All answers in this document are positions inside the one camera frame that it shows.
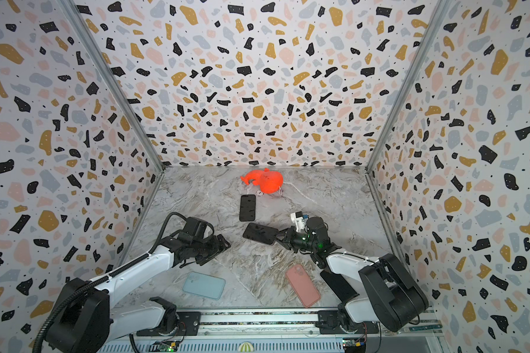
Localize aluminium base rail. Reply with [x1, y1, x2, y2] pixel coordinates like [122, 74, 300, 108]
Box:
[101, 307, 449, 352]

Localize black smartphone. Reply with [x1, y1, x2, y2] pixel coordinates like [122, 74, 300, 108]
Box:
[320, 271, 358, 302]
[242, 223, 279, 245]

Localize black phone case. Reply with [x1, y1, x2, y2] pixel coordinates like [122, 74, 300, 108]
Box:
[238, 194, 256, 222]

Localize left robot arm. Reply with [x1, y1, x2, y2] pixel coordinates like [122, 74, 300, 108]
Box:
[32, 212, 231, 352]

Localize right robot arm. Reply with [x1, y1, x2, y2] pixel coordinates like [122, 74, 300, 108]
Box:
[275, 212, 429, 332]

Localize pink phone case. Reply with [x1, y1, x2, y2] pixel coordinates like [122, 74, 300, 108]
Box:
[286, 265, 321, 308]

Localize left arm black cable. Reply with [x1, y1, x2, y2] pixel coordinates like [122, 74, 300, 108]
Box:
[32, 212, 188, 353]

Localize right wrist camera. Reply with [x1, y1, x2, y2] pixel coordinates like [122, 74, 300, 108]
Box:
[290, 211, 308, 232]

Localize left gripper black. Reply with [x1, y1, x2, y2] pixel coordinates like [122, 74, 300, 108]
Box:
[191, 232, 231, 265]

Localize red plush whale toy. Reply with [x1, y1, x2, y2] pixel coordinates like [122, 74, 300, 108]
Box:
[240, 169, 284, 196]

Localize light blue phone case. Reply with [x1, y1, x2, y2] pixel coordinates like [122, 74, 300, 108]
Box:
[183, 272, 226, 300]

